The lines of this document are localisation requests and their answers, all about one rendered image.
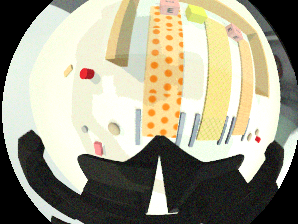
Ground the orange flat strip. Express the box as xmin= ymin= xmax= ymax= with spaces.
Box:
xmin=231 ymin=80 xmax=254 ymax=136

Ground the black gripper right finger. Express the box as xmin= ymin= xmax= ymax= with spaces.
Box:
xmin=160 ymin=136 xmax=245 ymax=213

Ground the orange polka-dotted strip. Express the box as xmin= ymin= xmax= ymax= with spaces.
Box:
xmin=142 ymin=57 xmax=184 ymax=137

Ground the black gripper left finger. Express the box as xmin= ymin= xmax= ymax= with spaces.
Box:
xmin=77 ymin=135 xmax=161 ymax=214

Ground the pale yellow flat strip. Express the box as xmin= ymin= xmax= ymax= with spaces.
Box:
xmin=196 ymin=67 xmax=231 ymax=141

